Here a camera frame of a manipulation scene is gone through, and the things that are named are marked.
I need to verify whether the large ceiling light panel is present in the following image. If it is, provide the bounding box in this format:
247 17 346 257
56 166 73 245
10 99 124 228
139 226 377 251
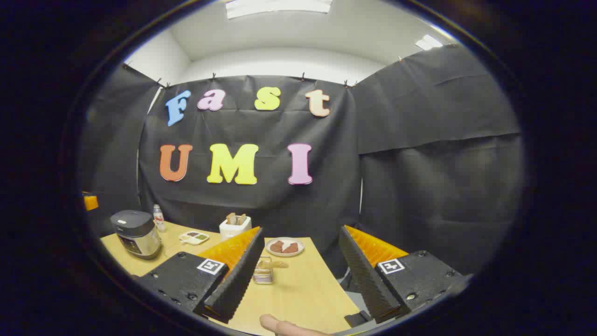
226 0 333 19

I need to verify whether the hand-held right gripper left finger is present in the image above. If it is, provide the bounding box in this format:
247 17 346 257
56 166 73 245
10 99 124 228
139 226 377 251
139 226 265 324

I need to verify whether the white toaster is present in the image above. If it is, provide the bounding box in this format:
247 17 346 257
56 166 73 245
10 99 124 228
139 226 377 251
219 216 252 242

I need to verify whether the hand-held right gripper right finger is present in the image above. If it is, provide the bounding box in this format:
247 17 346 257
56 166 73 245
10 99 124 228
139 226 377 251
339 225 472 323

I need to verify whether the metal wire chopstick holder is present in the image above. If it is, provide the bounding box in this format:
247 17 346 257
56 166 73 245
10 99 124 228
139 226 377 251
252 256 274 285

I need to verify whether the black backdrop cloth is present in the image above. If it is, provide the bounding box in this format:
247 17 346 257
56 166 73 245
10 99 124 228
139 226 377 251
79 44 525 280

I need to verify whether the silver black rice cooker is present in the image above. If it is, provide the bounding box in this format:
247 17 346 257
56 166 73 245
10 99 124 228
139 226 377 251
110 210 163 260

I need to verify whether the white round plate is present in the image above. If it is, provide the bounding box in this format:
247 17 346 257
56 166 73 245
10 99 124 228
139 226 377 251
265 237 305 258

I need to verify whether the white divided condiment dish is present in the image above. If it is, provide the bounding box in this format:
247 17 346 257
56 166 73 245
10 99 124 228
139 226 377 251
179 231 210 245

